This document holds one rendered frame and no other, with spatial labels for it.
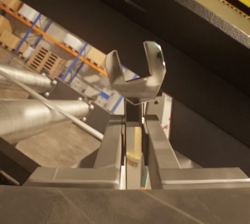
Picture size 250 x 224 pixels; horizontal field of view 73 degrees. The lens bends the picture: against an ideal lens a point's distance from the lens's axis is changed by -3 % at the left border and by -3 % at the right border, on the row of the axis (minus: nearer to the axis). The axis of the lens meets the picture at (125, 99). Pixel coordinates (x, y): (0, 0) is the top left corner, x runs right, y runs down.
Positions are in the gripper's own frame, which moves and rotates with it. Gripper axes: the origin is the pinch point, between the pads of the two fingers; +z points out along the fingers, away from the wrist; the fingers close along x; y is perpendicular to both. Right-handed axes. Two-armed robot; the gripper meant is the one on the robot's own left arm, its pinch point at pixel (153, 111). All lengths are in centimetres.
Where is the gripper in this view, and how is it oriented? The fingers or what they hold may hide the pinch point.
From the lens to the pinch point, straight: 29.0
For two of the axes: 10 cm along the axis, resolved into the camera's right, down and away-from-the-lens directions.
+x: -0.3, 2.7, 9.6
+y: 9.8, 1.9, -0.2
